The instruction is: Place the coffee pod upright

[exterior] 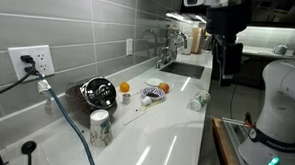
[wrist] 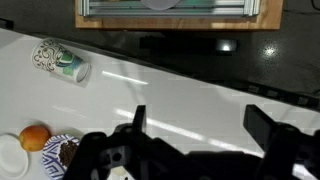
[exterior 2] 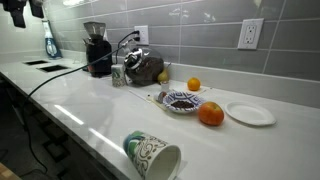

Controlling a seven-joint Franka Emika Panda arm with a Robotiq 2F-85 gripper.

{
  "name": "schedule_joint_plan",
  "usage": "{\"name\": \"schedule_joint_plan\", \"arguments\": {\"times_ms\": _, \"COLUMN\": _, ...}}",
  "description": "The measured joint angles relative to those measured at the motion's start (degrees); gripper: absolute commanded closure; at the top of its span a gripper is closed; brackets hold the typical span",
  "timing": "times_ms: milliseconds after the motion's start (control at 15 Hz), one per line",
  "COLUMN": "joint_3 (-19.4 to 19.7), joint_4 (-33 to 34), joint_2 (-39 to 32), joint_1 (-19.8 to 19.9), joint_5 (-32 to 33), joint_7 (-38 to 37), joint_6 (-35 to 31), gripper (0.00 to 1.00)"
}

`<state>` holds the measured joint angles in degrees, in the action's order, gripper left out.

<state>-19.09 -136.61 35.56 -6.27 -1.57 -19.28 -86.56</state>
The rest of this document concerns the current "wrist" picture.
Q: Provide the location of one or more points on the grey round disc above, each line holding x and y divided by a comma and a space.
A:
159, 4

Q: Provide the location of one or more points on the blue patterned paper bowl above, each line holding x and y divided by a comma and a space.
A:
50, 156

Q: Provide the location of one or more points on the aluminium extrusion frame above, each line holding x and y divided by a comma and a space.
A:
166, 11

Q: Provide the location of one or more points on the wooden board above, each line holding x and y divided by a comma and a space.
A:
166, 23

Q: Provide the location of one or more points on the pile of coffee beans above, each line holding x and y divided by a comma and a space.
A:
67, 153

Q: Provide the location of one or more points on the patterned paper cup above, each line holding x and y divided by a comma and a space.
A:
56, 60

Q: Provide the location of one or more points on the white plastic lid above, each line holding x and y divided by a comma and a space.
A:
11, 156

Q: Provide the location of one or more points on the red yellow apple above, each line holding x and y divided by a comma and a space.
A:
33, 138

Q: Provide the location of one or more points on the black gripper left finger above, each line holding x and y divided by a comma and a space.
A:
100, 156

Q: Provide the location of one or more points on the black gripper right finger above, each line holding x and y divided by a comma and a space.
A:
283, 146

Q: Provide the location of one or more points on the white plastic spoon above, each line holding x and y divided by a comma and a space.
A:
118, 171

